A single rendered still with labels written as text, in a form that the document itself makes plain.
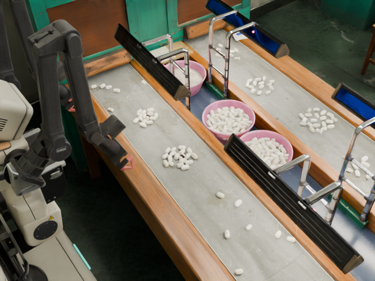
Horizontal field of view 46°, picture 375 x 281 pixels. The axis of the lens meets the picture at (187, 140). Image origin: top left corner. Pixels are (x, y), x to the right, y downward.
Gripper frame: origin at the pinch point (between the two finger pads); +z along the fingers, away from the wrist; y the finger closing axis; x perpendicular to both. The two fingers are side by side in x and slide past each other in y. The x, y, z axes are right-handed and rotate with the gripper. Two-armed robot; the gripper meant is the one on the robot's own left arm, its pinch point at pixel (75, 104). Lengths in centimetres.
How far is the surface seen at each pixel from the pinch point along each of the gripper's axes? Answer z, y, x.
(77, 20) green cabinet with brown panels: 4, 49, -30
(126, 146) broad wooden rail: 27.0, -15.3, -2.0
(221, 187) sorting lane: 39, -61, -19
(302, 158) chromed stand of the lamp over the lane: 9, -92, -45
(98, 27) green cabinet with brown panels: 16, 48, -36
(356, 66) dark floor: 203, 14, -179
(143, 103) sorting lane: 40.5, 8.7, -23.0
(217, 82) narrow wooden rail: 59, -3, -61
